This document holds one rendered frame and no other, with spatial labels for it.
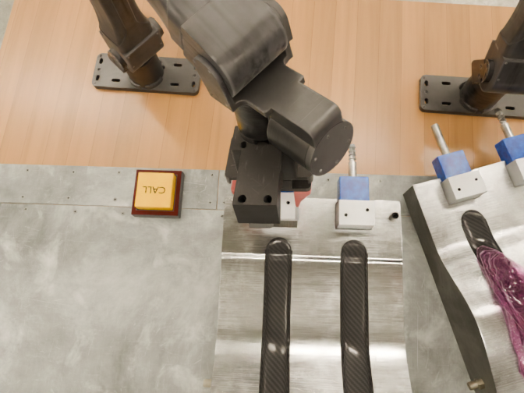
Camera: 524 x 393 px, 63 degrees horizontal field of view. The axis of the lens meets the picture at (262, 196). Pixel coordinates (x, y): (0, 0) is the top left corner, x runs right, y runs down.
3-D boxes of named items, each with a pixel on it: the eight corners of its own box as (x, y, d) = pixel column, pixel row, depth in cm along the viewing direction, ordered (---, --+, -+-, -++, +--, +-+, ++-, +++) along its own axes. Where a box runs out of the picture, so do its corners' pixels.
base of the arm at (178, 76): (189, 72, 71) (195, 36, 73) (73, 65, 72) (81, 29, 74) (198, 96, 79) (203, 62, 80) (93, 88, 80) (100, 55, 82)
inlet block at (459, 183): (414, 135, 72) (425, 122, 67) (442, 128, 72) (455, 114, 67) (442, 208, 69) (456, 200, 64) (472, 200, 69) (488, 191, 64)
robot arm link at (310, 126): (368, 132, 42) (360, 38, 32) (308, 193, 40) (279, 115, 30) (286, 83, 48) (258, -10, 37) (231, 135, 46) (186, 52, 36)
